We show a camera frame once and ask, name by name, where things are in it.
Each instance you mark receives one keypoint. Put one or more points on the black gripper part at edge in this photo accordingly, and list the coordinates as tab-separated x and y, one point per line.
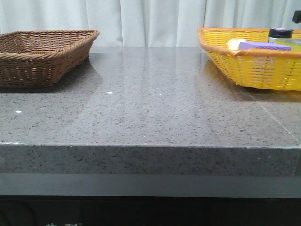
297	16

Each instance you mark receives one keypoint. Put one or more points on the yellow-green tape roll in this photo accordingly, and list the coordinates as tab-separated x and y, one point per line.
292	42

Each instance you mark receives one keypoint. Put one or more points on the yellow plastic woven basket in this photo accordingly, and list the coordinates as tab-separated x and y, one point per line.
256	68

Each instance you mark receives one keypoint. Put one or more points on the black lidded jar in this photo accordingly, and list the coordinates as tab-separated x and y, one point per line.
278	32

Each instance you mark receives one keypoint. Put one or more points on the purple sponge block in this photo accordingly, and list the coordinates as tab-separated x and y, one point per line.
263	45

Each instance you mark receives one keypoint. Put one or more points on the round bread roll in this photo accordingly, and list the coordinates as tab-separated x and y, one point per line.
234	43

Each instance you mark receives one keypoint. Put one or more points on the white curtain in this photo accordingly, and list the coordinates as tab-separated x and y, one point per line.
146	23

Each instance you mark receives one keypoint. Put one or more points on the brown wicker basket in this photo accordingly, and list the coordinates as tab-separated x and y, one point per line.
38	59

